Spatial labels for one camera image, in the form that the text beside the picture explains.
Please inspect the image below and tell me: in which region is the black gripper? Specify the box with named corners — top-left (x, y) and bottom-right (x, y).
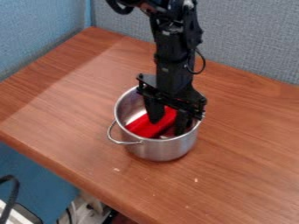
top-left (137, 60), bottom-right (208, 136)

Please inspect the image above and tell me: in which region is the red block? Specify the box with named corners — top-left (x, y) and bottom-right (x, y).
top-left (126, 107), bottom-right (177, 138)

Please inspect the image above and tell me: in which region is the stainless steel pot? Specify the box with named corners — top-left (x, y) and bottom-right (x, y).
top-left (107, 87), bottom-right (202, 162)

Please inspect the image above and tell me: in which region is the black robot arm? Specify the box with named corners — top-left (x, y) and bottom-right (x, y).
top-left (106, 0), bottom-right (208, 136)

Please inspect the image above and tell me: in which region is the white power strip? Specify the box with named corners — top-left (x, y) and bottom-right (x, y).
top-left (55, 192), bottom-right (113, 224)

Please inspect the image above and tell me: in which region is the grey white device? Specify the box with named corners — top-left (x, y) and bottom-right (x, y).
top-left (0, 203), bottom-right (43, 224)

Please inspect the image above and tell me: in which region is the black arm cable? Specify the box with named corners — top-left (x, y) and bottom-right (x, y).
top-left (184, 49), bottom-right (208, 75)

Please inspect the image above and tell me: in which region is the black cable loop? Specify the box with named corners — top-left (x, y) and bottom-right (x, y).
top-left (0, 174), bottom-right (22, 224)

